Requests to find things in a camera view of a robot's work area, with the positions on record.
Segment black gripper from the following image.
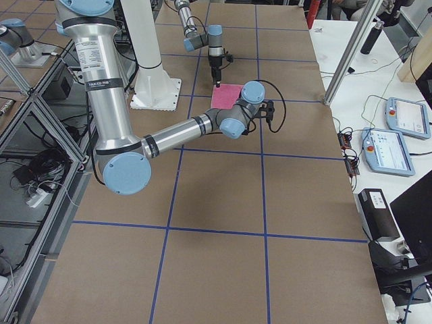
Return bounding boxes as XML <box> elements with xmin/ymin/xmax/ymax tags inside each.
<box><xmin>208</xmin><ymin>55</ymin><xmax>223</xmax><ymax>88</ymax></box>

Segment pink and grey towel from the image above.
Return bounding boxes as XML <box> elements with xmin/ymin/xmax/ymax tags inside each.
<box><xmin>211</xmin><ymin>84</ymin><xmax>243</xmax><ymax>109</ymax></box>

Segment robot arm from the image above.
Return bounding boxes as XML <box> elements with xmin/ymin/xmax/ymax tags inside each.
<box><xmin>55</xmin><ymin>1</ymin><xmax>265</xmax><ymax>195</ymax></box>
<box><xmin>174</xmin><ymin>0</ymin><xmax>227</xmax><ymax>88</ymax></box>

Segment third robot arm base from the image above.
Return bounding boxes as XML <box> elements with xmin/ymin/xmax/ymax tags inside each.
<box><xmin>1</xmin><ymin>18</ymin><xmax>48</xmax><ymax>68</ymax></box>

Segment red cylinder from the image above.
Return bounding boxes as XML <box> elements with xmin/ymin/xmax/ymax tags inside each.
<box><xmin>306</xmin><ymin>0</ymin><xmax>321</xmax><ymax>30</ymax></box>

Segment black water bottle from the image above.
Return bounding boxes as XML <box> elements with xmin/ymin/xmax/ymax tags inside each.
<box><xmin>360</xmin><ymin>21</ymin><xmax>384</xmax><ymax>55</ymax></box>

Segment electronics circuit board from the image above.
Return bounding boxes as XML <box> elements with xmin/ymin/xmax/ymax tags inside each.
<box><xmin>337</xmin><ymin>132</ymin><xmax>360</xmax><ymax>178</ymax></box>

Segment near teach pendant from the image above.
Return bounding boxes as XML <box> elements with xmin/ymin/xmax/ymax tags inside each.
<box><xmin>361</xmin><ymin>128</ymin><xmax>416</xmax><ymax>177</ymax></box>

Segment teach pendant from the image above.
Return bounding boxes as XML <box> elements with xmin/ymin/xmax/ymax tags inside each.
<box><xmin>361</xmin><ymin>128</ymin><xmax>416</xmax><ymax>177</ymax></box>
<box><xmin>385</xmin><ymin>97</ymin><xmax>431</xmax><ymax>140</ymax></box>

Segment far teach pendant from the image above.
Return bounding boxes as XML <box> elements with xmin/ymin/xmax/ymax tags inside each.
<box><xmin>385</xmin><ymin>97</ymin><xmax>431</xmax><ymax>140</ymax></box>

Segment wooden board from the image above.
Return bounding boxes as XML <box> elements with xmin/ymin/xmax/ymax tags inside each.
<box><xmin>398</xmin><ymin>28</ymin><xmax>432</xmax><ymax>83</ymax></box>

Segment white power strip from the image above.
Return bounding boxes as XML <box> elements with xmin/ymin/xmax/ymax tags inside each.
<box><xmin>26</xmin><ymin>188</ymin><xmax>48</xmax><ymax>208</ymax></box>

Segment black power supply box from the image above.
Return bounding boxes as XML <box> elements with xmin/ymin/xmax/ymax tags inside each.
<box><xmin>358</xmin><ymin>188</ymin><xmax>400</xmax><ymax>242</ymax></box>

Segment black monitor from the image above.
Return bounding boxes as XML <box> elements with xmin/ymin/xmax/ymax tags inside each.
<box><xmin>390</xmin><ymin>172</ymin><xmax>432</xmax><ymax>262</ymax></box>

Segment black monitor stand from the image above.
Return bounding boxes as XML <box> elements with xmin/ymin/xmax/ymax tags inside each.
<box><xmin>368</xmin><ymin>242</ymin><xmax>431</xmax><ymax>306</ymax></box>

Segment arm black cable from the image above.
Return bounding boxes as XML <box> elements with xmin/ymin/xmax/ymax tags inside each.
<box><xmin>244</xmin><ymin>79</ymin><xmax>288</xmax><ymax>136</ymax></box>

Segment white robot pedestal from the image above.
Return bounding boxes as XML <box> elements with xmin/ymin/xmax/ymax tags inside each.
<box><xmin>121</xmin><ymin>0</ymin><xmax>182</xmax><ymax>111</ymax></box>

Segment aluminium frame post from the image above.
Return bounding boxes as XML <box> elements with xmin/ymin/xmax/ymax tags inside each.
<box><xmin>323</xmin><ymin>0</ymin><xmax>382</xmax><ymax>106</ymax></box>

